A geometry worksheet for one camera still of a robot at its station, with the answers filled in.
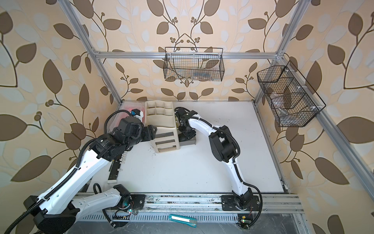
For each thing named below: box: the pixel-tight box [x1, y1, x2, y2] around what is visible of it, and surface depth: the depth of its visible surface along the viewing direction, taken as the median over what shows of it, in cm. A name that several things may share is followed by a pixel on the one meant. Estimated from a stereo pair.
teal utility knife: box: [168, 214, 198, 229], surface depth 71 cm
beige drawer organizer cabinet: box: [145, 100, 180, 154], surface depth 83 cm
